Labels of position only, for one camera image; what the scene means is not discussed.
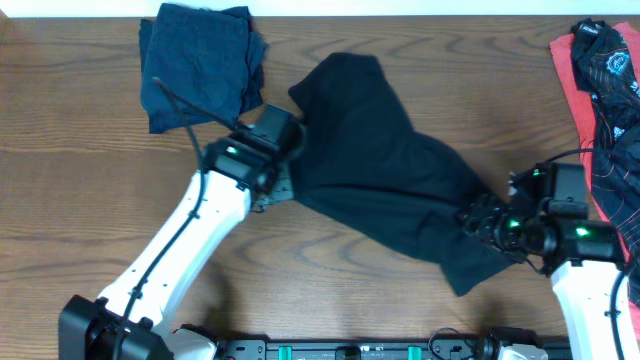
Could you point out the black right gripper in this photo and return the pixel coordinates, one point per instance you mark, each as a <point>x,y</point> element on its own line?
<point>480,220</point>

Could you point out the black patterned jersey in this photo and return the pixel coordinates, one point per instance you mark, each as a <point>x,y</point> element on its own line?
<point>603,68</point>

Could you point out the plain black t-shirt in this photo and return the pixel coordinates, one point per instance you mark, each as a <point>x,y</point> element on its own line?
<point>365,166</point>

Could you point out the red garment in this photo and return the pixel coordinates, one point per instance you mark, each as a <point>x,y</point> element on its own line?
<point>580,103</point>

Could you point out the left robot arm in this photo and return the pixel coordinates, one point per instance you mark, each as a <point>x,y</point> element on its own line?
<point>131,317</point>

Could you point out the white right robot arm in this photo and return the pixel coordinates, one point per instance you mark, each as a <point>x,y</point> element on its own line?
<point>589,277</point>

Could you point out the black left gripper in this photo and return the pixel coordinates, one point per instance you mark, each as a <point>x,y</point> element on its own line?
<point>278,190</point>

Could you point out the folded dark blue garment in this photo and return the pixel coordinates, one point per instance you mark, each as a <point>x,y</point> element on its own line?
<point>211,59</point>

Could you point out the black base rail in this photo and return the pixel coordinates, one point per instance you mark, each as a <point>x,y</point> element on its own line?
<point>440,348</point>

